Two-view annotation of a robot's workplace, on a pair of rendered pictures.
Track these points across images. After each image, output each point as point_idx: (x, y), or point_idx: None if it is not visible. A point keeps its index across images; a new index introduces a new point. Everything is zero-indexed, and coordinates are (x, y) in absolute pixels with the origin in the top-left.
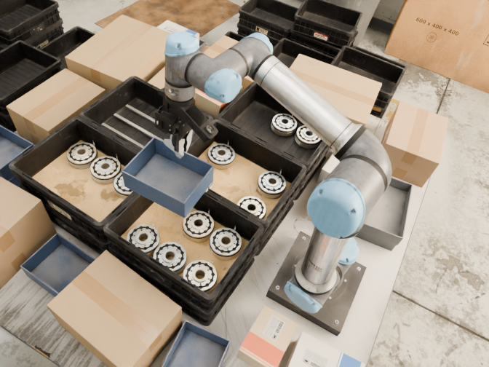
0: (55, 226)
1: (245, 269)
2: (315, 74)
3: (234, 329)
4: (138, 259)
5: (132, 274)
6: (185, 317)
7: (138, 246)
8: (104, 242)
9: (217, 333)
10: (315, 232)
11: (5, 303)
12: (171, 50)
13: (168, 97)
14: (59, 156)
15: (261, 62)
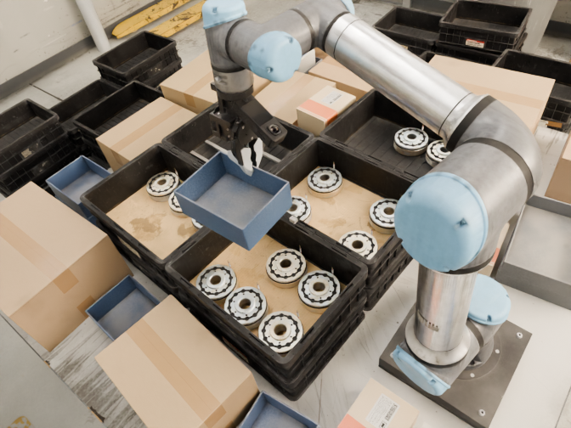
0: (133, 267)
1: (350, 328)
2: (455, 76)
3: (331, 408)
4: (206, 306)
5: (196, 326)
6: (268, 386)
7: (208, 290)
8: (173, 286)
9: (308, 412)
10: (419, 267)
11: (69, 353)
12: (206, 19)
13: (217, 88)
14: (140, 188)
15: (331, 22)
